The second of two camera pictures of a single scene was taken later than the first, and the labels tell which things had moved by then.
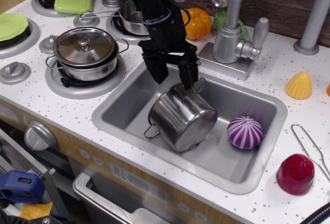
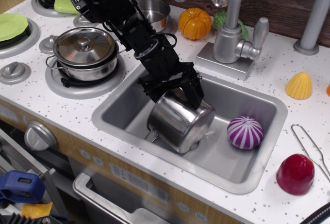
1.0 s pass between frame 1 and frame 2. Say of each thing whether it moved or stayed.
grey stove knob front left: stayed
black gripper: moved
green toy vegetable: stayed
